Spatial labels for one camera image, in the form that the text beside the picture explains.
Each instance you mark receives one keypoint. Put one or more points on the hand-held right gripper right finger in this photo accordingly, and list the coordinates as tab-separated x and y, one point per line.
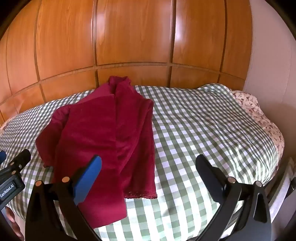
208	173

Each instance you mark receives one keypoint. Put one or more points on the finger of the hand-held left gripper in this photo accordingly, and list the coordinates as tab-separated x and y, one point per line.
23	156
2	157

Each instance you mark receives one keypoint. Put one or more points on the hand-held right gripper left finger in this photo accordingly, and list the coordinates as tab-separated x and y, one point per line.
87	180

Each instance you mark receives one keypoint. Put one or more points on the dark red garment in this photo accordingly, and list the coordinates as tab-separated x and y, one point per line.
104	127

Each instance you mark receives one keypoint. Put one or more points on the person's left hand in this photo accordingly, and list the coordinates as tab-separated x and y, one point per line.
12	222

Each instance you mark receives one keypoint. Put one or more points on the green white checked bedspread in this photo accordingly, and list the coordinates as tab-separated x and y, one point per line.
196	120

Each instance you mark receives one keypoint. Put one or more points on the floral bed sheet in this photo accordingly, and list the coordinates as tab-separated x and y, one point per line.
252	102

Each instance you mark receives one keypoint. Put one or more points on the wooden panelled headboard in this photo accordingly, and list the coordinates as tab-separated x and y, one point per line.
134	34

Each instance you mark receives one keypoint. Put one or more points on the white bed frame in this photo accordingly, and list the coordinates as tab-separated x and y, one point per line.
279	185

